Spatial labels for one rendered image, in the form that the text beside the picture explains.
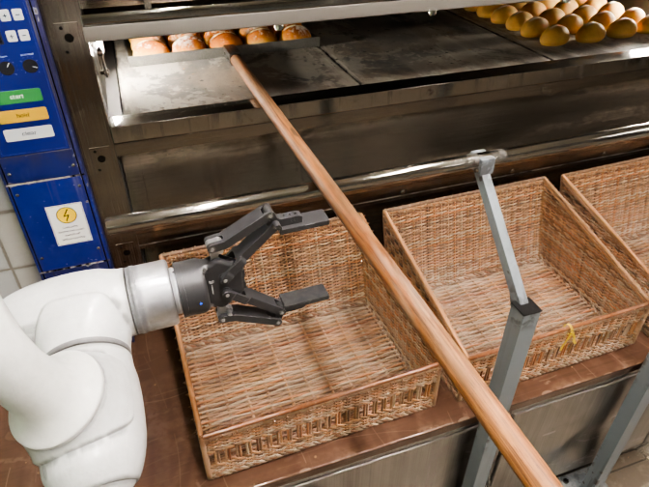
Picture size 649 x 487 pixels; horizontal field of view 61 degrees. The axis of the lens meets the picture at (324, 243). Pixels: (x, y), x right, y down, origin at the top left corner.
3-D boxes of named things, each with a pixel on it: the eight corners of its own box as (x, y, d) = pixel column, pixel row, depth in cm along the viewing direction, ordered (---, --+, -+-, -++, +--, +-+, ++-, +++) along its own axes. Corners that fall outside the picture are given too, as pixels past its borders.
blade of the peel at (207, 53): (320, 46, 164) (320, 37, 163) (129, 67, 149) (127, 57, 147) (285, 15, 191) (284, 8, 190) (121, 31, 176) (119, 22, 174)
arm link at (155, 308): (135, 304, 78) (178, 294, 79) (142, 349, 71) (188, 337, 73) (122, 253, 72) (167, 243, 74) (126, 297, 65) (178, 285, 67)
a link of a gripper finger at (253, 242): (220, 269, 76) (212, 265, 75) (275, 213, 74) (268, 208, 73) (227, 286, 73) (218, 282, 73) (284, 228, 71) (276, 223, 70)
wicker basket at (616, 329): (373, 283, 169) (378, 207, 152) (525, 244, 184) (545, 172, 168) (457, 406, 132) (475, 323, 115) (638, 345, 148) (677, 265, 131)
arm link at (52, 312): (133, 293, 79) (147, 373, 71) (14, 320, 74) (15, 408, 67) (118, 244, 71) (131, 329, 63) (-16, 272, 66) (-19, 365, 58)
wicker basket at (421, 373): (173, 330, 152) (155, 251, 136) (358, 284, 168) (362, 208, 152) (206, 486, 115) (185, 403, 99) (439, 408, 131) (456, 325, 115)
